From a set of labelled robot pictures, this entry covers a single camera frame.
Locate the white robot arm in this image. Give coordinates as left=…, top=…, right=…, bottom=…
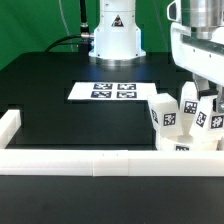
left=89, top=0, right=224, bottom=113

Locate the black cable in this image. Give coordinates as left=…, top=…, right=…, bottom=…
left=44, top=0, right=96, bottom=54

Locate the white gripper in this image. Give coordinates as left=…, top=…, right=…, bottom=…
left=170, top=22, right=224, bottom=112

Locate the white U-shaped fence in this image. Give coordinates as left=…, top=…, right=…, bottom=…
left=0, top=110, right=224, bottom=177

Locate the white paper marker sheet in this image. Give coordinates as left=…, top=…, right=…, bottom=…
left=68, top=82, right=157, bottom=101

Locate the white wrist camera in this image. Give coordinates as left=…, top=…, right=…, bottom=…
left=167, top=0, right=182, bottom=23

